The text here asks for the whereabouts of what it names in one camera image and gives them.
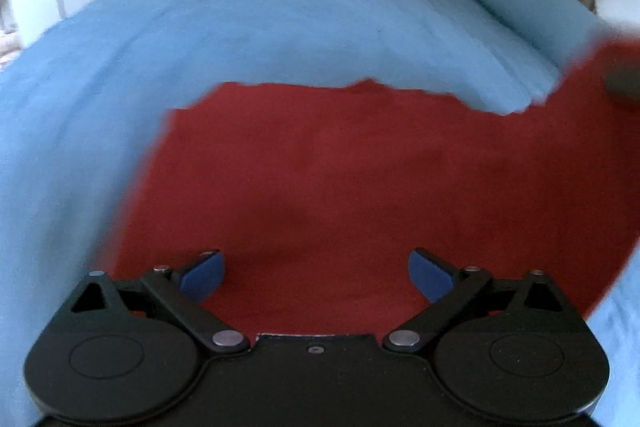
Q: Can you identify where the bed with blue sheet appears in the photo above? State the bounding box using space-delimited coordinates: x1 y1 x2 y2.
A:
0 0 640 427

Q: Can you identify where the red knitted sweater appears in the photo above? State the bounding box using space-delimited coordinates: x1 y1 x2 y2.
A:
94 41 640 339

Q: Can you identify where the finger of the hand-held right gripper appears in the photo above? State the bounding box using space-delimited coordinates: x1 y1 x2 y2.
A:
604 57 640 108

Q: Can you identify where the folded blue duvet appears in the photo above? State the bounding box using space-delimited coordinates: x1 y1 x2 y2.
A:
419 0 615 116

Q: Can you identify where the white pillow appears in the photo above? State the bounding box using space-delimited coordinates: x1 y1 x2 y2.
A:
594 0 640 32

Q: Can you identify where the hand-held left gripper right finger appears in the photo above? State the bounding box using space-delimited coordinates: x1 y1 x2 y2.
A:
382 248 571 353

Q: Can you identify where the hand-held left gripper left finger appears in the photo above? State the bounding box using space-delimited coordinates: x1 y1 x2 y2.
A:
70 249 251 354

